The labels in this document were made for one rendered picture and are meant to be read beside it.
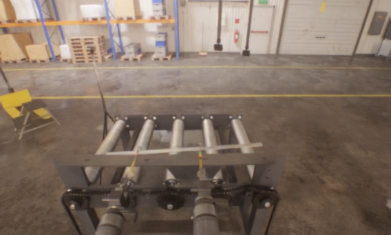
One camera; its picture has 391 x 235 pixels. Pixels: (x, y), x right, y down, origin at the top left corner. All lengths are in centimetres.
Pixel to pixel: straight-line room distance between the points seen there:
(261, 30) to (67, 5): 903
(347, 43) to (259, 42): 457
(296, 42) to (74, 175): 1073
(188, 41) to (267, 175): 906
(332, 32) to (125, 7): 957
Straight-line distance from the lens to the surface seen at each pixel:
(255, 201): 137
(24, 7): 1068
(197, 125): 209
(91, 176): 154
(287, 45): 1099
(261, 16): 1033
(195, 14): 986
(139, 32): 1019
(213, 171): 121
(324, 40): 1189
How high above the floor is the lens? 189
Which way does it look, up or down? 28 degrees down
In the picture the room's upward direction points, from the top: straight up
